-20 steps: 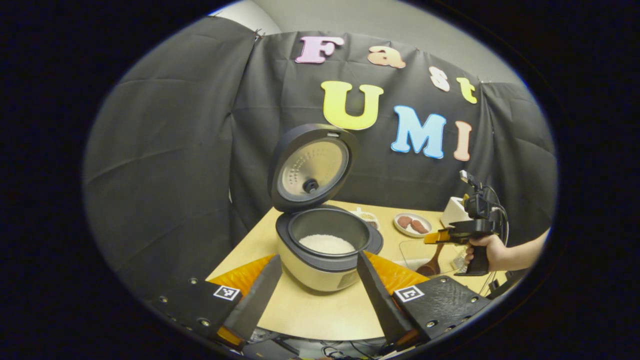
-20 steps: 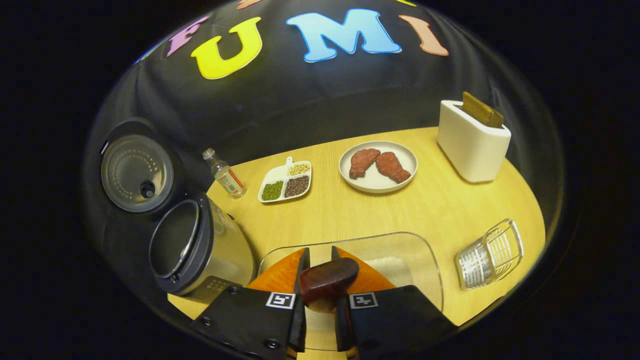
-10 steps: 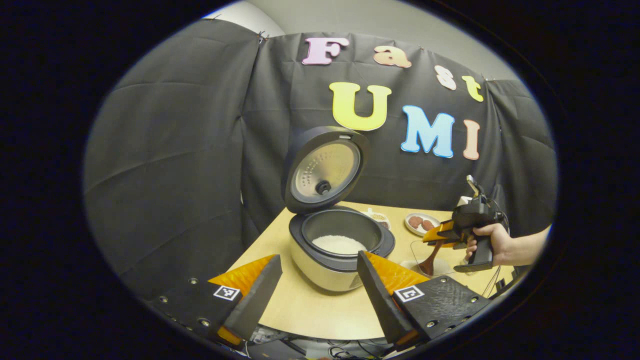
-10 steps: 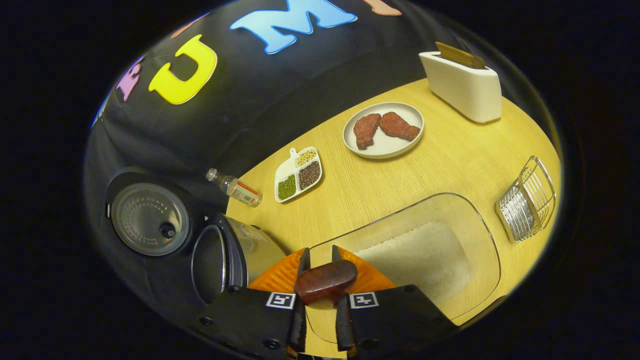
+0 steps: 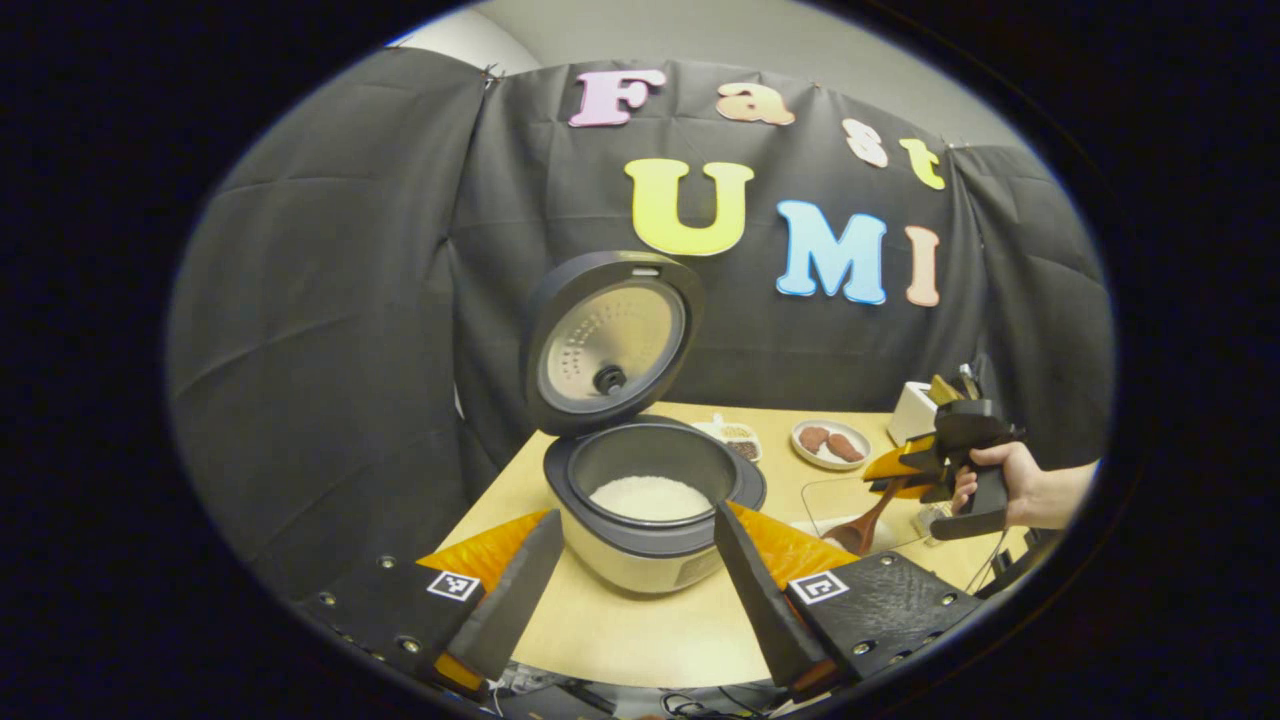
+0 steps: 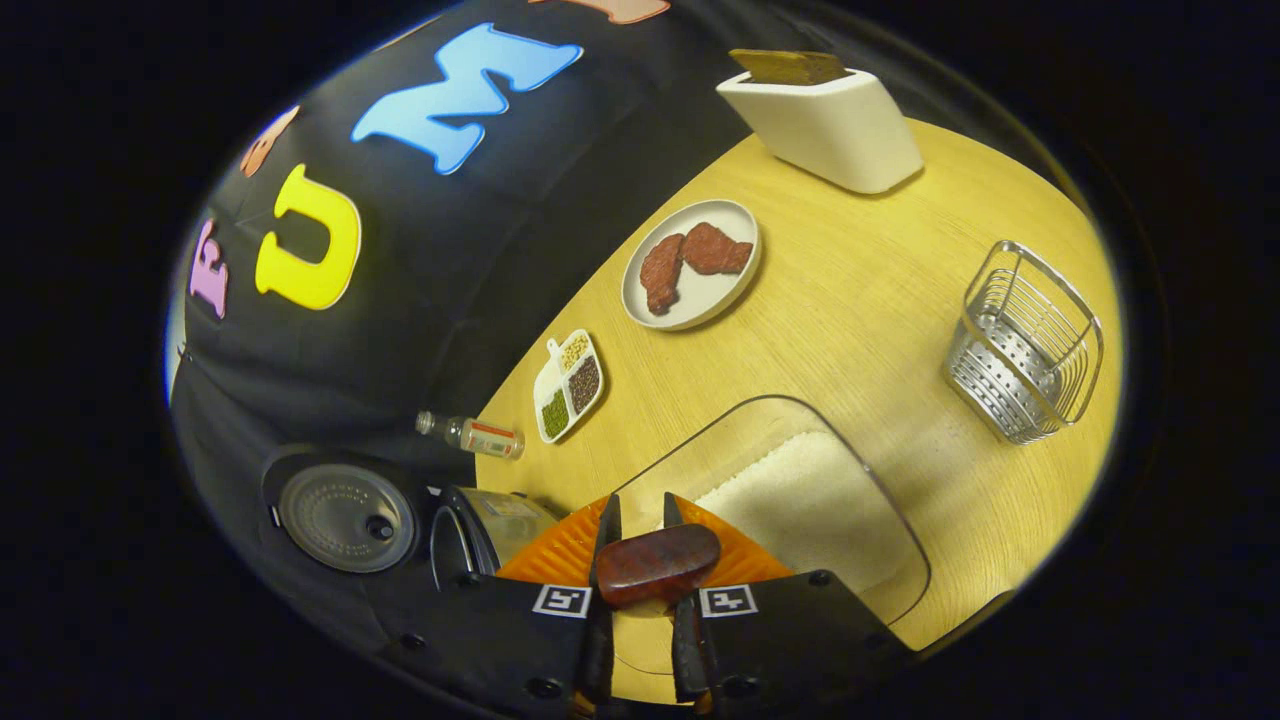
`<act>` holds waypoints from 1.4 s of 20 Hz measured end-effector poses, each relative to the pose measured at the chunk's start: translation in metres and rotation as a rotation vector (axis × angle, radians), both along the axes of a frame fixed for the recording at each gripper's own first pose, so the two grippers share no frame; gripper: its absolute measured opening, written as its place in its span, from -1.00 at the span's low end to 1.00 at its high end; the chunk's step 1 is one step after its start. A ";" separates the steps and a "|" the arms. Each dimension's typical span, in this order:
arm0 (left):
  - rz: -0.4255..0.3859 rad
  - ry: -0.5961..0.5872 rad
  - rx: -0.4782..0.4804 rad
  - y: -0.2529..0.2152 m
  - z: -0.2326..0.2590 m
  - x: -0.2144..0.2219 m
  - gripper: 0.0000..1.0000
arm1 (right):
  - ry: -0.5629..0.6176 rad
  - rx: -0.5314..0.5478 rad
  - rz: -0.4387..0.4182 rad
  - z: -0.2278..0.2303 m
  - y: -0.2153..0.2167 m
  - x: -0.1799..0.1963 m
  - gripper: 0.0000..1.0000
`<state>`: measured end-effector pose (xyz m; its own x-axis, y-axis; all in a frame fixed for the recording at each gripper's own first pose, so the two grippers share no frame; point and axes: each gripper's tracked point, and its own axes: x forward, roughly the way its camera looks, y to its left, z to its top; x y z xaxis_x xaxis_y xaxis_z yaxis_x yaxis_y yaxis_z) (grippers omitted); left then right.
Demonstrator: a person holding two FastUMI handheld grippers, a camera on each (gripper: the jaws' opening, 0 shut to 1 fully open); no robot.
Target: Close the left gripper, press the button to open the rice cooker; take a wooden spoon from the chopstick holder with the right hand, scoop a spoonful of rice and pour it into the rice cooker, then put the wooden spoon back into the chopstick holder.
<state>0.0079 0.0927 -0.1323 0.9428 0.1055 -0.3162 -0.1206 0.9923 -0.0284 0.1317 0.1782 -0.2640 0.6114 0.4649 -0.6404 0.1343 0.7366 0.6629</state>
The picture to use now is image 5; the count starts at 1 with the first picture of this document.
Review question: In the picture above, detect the grey rice cooker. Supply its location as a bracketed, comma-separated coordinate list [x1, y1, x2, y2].
[525, 250, 769, 596]

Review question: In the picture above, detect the black backdrop cloth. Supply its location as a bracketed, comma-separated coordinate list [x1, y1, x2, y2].
[165, 45, 1116, 601]

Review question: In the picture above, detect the brown wooden spoon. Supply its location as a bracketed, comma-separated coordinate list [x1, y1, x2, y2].
[822, 478, 906, 557]

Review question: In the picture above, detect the white round plate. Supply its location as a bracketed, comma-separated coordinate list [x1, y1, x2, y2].
[790, 419, 873, 472]

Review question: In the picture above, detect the white rice heap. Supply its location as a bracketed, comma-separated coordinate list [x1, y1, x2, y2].
[590, 476, 713, 523]

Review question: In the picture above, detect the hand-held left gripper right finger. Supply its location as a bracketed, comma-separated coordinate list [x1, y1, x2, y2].
[714, 502, 986, 703]

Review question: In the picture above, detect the white divided bean dish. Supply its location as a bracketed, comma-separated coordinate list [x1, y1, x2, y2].
[695, 413, 763, 463]

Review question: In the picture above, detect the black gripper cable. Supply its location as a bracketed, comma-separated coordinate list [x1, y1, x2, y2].
[963, 528, 1013, 598]

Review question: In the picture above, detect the clear plastic rice box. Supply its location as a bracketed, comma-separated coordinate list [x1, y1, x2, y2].
[800, 476, 933, 557]

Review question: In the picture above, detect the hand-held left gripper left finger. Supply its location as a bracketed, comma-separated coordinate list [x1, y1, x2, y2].
[296, 510, 567, 701]

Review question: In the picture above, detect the white toaster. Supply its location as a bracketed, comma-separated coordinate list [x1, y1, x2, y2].
[888, 380, 941, 446]

